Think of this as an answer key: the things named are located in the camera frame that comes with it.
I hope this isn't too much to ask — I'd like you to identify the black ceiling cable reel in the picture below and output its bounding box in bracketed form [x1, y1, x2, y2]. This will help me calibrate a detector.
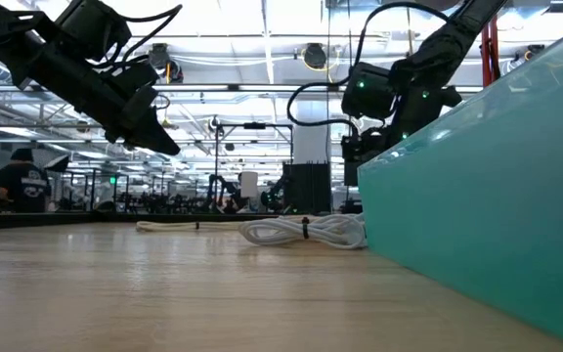
[520, 43, 546, 63]
[302, 43, 329, 70]
[147, 43, 184, 84]

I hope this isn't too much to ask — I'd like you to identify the black hanging panel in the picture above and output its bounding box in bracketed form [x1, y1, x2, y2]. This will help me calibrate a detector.
[343, 160, 361, 188]

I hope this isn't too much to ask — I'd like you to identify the small ceiling cable reel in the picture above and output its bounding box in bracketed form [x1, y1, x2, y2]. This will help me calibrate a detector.
[206, 115, 225, 137]

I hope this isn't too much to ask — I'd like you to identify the black cabinet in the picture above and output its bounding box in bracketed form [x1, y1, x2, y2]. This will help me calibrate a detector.
[281, 162, 332, 215]

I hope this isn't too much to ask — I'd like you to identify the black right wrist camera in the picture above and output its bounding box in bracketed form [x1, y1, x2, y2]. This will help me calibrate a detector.
[340, 129, 391, 163]

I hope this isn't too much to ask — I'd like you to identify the teal translucent plastic bin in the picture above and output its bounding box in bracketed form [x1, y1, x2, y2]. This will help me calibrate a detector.
[357, 19, 563, 351]

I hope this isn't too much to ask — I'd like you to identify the white building column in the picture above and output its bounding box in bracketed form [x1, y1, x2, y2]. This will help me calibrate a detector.
[293, 100, 332, 165]

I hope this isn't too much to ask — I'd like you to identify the person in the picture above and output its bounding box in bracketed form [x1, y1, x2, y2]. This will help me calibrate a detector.
[0, 148, 52, 214]

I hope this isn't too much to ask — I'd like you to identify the white cable bundle black tie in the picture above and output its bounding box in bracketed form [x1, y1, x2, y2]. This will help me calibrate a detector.
[238, 212, 367, 251]

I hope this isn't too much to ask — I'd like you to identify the red metal pole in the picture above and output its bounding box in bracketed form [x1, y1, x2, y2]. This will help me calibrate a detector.
[480, 19, 502, 88]

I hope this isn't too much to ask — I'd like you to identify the long ceiling light bar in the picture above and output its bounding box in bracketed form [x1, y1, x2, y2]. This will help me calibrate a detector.
[0, 83, 483, 95]

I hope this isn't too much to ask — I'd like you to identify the slim cream cable bundle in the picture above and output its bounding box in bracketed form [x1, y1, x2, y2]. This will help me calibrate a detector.
[135, 219, 312, 234]

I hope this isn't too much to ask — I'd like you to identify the black metal frame stand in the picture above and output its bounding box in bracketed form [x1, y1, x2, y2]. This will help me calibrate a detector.
[214, 121, 295, 206]

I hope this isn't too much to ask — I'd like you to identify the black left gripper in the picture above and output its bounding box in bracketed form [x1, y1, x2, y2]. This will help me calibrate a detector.
[83, 63, 183, 156]

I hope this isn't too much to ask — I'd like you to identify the white sign board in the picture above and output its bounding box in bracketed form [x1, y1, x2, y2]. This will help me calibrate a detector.
[240, 170, 259, 199]

